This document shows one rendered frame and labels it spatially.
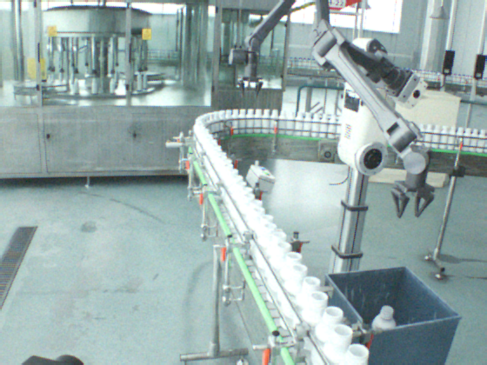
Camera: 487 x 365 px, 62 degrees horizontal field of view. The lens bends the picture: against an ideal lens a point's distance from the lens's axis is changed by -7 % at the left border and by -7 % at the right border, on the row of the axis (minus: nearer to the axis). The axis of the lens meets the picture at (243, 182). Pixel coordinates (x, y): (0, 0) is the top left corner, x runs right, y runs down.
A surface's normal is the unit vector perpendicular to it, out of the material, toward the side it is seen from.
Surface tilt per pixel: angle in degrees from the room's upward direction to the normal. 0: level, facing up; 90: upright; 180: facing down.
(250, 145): 90
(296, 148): 90
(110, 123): 90
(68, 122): 90
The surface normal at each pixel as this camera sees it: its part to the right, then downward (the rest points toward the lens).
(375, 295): 0.23, 0.33
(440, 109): -0.07, 0.32
